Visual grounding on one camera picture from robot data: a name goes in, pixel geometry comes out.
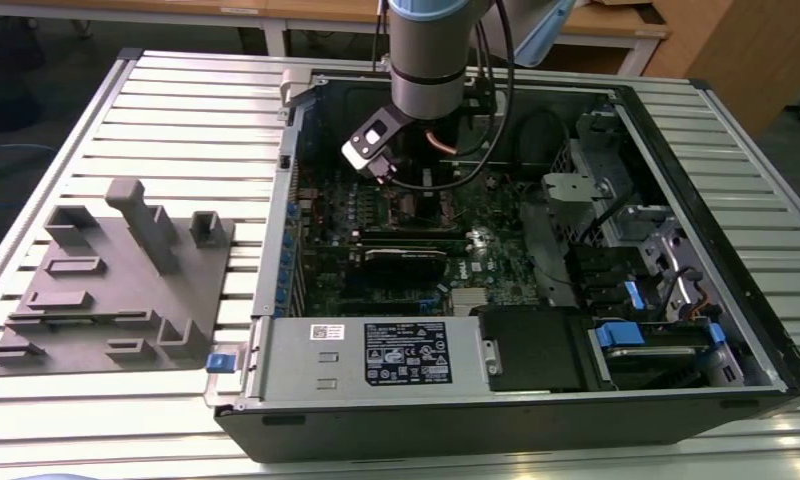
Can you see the wooden desk white frame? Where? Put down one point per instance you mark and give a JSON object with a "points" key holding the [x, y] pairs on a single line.
{"points": [[614, 31], [107, 7]]}

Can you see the green motherboard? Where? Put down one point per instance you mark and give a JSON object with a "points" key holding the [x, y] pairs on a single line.
{"points": [[500, 272]]}

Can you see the hard disk in blue carrier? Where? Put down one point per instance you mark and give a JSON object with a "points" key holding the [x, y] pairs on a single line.
{"points": [[617, 332]]}

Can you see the black graphics card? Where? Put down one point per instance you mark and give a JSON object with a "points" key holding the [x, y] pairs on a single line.
{"points": [[407, 272]]}

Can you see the small blue plastic clip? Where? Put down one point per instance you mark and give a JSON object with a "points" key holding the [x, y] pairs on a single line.
{"points": [[220, 363]]}

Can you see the grey parts rack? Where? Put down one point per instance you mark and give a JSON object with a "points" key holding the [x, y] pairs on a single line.
{"points": [[127, 300]]}

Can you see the CPU socket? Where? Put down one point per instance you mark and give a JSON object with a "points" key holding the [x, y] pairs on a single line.
{"points": [[408, 210]]}

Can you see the grey case hinge bracket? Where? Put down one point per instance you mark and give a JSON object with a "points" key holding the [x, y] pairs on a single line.
{"points": [[296, 82]]}

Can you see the grey power supply unit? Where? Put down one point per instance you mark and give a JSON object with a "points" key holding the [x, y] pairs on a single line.
{"points": [[294, 350]]}

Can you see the wooden cabinet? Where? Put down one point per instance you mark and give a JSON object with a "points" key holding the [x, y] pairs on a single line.
{"points": [[741, 50]]}

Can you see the silver chipset heatsink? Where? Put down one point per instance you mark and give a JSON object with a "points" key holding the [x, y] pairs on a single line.
{"points": [[470, 296]]}

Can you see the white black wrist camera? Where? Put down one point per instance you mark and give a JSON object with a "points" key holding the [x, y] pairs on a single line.
{"points": [[370, 145]]}

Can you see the black plastic disk bay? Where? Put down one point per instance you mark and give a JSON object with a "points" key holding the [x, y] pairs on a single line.
{"points": [[601, 270]]}

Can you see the black plastic bay cover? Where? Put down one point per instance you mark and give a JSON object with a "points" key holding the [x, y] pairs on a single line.
{"points": [[534, 350]]}

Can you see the black PC case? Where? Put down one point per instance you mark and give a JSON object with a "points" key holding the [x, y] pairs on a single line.
{"points": [[440, 430]]}

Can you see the blue plastic disk rail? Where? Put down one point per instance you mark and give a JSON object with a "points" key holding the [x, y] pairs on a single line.
{"points": [[633, 295]]}

